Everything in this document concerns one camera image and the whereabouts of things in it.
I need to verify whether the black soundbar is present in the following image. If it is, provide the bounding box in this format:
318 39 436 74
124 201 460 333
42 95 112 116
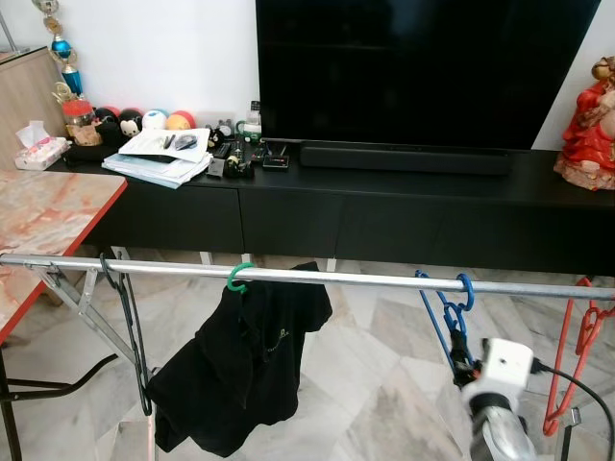
300 142 513 177

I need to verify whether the black metal table leg frame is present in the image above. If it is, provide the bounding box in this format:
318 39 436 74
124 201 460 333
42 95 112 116
0 351 121 461

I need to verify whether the blue white round plush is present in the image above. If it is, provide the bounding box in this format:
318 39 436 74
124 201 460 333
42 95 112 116
141 109 170 132

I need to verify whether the blue gold trophy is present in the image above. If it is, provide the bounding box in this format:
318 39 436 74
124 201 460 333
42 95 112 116
34 0 86 97

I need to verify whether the stack of papers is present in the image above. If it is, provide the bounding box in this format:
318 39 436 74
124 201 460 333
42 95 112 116
101 127 212 189

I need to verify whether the green plastic hanger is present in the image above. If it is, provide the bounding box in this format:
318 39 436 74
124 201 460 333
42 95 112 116
226 261 257 294

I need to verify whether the black polo shirt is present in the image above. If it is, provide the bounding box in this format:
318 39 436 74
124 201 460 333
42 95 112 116
147 261 333 457

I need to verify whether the black television console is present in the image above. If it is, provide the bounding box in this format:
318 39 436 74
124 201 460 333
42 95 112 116
48 144 615 278

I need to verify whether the blue plastic hanger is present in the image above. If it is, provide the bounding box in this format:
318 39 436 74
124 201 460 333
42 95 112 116
415 270 476 376

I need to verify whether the red plastic hanger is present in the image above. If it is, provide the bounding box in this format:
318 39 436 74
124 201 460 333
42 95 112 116
542 277 615 438

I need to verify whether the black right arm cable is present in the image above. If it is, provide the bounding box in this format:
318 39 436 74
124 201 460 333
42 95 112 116
531 360 615 461

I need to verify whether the pink white tissue box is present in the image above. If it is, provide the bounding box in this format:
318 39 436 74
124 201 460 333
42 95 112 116
14 120 71 172

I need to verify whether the orange red round plush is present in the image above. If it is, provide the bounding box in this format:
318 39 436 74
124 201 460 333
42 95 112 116
165 110 197 132

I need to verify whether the Mickey Mouse plush toy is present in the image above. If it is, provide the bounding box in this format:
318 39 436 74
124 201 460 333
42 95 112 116
117 108 145 138

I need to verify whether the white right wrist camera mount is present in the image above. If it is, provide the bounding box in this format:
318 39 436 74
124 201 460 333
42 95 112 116
459 338 535 416

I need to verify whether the marble table with red edge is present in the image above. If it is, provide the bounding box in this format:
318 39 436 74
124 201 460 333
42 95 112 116
0 170 128 342

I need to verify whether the red Buddha statue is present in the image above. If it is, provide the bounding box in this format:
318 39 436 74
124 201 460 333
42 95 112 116
554 56 615 191

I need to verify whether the red lidded glass jar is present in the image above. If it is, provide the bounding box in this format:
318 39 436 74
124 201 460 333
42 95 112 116
61 96 100 147

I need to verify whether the black plastic hanger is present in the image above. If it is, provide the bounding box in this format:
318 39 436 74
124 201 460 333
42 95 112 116
99 252 155 417

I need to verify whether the light wooden cabinet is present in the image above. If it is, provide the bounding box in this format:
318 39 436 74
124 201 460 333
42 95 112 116
0 46 66 172

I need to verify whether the silver metal clothes rack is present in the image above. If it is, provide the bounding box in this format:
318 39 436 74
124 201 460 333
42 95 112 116
0 253 615 461

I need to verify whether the black flat television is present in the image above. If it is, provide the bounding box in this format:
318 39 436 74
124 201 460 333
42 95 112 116
255 0 602 152

